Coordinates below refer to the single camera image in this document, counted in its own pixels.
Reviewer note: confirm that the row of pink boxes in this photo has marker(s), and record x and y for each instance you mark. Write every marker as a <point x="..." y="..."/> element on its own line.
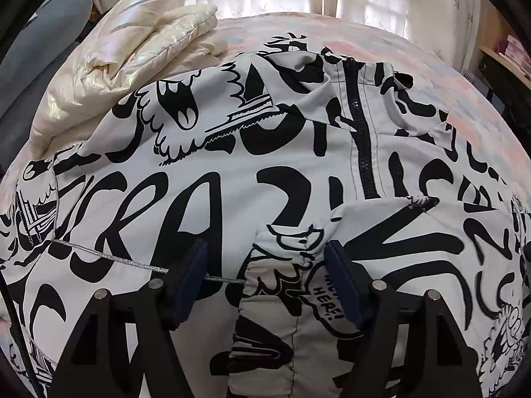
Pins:
<point x="516" y="52"/>

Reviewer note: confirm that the cream puffer jacket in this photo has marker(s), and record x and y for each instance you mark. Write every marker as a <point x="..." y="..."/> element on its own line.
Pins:
<point x="124" y="54"/>

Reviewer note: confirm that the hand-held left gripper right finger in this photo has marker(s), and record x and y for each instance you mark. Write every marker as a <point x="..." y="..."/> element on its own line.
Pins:
<point x="342" y="284"/>

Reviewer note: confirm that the black and white printed jacket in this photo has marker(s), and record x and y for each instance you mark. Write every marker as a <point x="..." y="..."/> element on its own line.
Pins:
<point x="249" y="166"/>

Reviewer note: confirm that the blue-grey pillow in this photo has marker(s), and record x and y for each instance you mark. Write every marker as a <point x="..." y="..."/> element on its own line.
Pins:
<point x="29" y="91"/>
<point x="58" y="20"/>

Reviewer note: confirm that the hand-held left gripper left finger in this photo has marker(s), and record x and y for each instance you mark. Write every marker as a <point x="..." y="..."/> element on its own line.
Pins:
<point x="188" y="288"/>

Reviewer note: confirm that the pastel patterned bed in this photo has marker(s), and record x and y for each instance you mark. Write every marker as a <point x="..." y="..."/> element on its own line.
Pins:
<point x="456" y="91"/>

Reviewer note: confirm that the wooden desk shelf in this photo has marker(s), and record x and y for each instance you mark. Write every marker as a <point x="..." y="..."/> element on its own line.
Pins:
<point x="493" y="29"/>

